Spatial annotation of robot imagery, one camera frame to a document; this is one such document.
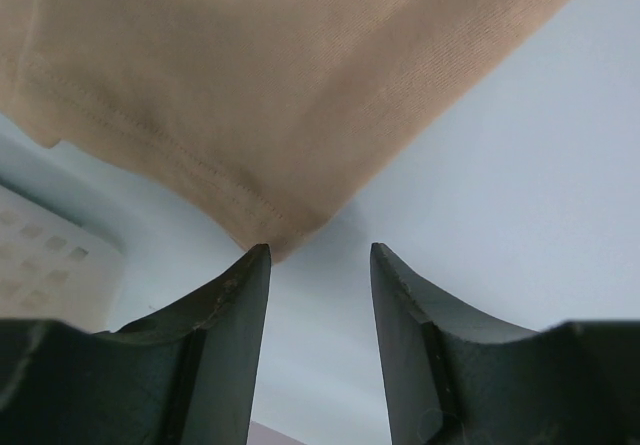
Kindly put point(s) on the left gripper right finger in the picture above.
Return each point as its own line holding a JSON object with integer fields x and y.
{"x": 456, "y": 375}

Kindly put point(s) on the tan t shirt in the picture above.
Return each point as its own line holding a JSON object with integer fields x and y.
{"x": 268, "y": 115}

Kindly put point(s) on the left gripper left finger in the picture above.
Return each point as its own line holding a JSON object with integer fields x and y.
{"x": 184, "y": 374}

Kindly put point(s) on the white plastic basket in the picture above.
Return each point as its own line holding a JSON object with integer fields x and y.
{"x": 52, "y": 268}

